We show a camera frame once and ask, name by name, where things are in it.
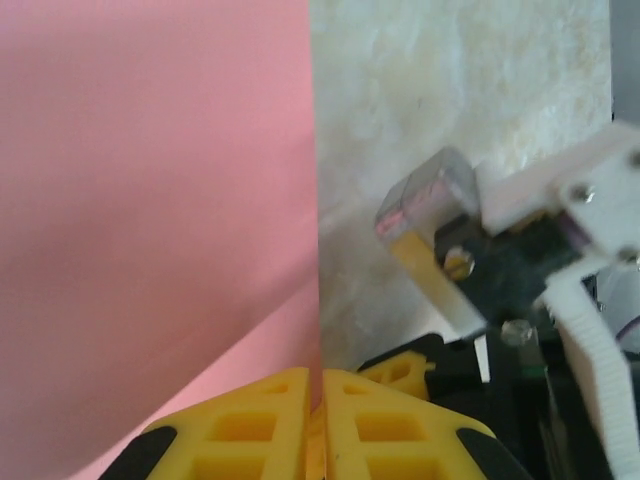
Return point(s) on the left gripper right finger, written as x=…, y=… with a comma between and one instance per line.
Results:
x=400, y=440

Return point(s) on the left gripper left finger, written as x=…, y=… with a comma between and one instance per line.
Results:
x=240, y=430

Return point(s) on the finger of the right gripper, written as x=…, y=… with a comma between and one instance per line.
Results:
x=400, y=375

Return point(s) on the pink paper sheet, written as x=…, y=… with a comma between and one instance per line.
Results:
x=150, y=200

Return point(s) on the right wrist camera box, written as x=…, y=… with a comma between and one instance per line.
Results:
x=525, y=200

